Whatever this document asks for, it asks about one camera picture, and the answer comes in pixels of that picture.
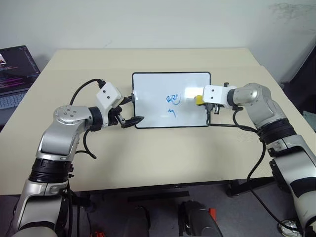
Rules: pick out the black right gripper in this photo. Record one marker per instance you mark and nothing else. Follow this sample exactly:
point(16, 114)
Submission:
point(214, 108)

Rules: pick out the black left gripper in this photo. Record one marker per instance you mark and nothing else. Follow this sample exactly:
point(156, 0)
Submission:
point(115, 116)

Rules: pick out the yellow eraser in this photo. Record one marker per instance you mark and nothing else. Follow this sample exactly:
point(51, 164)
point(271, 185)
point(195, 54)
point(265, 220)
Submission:
point(199, 99)

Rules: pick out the black framed small whiteboard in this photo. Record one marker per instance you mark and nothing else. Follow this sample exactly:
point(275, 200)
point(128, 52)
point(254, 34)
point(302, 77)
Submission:
point(153, 98)

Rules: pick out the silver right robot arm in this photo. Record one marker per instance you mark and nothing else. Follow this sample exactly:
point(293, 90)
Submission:
point(259, 103)

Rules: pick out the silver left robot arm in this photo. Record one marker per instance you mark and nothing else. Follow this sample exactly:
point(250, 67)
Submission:
point(64, 128)

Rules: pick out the black table leg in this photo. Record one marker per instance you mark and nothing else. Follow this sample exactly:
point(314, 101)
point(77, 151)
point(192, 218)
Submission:
point(244, 186)

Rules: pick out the orange plastic part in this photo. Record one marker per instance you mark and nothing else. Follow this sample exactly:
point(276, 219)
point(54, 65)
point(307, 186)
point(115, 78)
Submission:
point(212, 213)

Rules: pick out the narrow dark rounded shape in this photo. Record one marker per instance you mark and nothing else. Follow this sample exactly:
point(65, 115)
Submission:
point(142, 222)

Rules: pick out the wide dark rounded shape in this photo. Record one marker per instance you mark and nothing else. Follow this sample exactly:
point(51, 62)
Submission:
point(197, 219)

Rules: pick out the open grey laptop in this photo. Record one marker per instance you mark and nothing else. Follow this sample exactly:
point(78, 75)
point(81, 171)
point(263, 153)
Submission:
point(12, 74)

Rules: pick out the small red part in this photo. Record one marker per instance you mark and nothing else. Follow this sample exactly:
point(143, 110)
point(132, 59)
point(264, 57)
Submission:
point(99, 234)

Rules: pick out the white shoe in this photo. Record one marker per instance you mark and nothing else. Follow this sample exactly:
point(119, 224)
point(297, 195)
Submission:
point(288, 225)

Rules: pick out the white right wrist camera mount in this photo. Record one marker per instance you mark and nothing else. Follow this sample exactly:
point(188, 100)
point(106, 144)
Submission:
point(214, 93)

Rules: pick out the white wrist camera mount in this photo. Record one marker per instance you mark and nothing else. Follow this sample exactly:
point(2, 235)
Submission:
point(214, 93)
point(108, 93)

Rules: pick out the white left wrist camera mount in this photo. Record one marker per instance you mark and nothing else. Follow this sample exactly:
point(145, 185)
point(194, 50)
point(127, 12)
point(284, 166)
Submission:
point(108, 93)

